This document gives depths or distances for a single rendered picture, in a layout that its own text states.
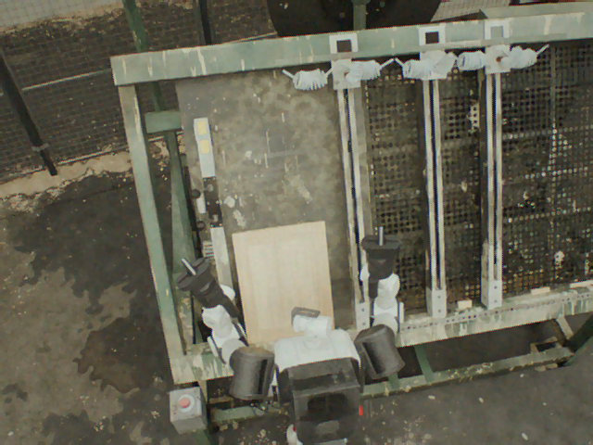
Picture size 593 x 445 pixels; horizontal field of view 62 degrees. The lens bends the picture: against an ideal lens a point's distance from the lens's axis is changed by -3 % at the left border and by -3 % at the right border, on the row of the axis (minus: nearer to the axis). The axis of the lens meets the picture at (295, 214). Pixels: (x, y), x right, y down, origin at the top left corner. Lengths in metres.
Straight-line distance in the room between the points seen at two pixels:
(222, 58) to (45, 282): 2.38
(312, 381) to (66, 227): 2.81
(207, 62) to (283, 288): 0.94
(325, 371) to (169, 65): 1.15
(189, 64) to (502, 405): 2.48
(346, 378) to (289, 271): 0.66
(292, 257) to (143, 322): 1.55
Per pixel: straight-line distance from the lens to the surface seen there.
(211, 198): 1.97
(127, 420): 3.17
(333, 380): 1.60
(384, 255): 1.64
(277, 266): 2.09
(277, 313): 2.17
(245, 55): 1.88
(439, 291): 2.25
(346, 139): 1.97
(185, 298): 2.49
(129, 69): 1.90
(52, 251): 3.95
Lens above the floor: 2.89
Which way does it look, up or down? 50 degrees down
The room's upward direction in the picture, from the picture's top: 1 degrees counter-clockwise
